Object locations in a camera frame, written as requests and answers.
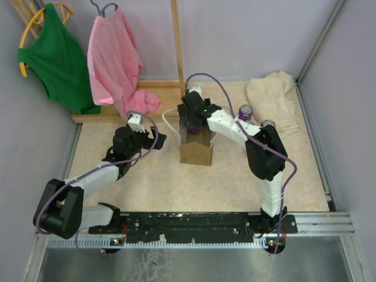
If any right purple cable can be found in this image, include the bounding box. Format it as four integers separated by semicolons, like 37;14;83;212
184;72;297;256

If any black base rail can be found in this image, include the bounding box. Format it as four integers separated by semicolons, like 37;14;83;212
89;211;298;253

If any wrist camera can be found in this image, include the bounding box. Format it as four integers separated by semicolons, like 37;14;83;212
185;86;203;98
127;113;146;133

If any red cola can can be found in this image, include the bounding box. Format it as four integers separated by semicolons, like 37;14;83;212
261;120;276;127

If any aluminium frame profile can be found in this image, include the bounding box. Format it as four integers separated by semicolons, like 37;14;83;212
35;213;353;250

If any grey hanger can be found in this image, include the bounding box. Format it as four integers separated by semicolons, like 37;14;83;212
90;0;119;18

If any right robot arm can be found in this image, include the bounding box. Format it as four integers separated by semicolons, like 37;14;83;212
177;90;287;233

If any yellow hanger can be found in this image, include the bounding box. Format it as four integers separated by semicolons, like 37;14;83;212
18;2;73;78

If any beige folded cloth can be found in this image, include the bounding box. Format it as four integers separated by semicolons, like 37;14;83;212
245;70;299;138

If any purple soda can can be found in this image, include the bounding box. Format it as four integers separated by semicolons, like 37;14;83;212
187;125;202;135
239;104;253;122

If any pink t-shirt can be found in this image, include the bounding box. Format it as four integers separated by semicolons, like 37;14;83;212
87;8;162;120

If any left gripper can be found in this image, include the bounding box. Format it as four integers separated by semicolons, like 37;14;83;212
127;126;166;159

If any green tank top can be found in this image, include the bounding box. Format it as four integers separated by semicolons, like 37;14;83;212
18;2;100;115

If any wooden clothes rack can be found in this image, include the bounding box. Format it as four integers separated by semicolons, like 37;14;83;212
5;1;184;123

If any brown canvas bag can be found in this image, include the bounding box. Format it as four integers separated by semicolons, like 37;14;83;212
162;109;216;166

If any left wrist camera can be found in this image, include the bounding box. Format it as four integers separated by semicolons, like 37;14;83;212
127;113;146;133

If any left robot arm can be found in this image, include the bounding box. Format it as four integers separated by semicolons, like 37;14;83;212
33;126;167;239

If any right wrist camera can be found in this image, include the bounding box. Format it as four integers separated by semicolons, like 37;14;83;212
185;86;203;98

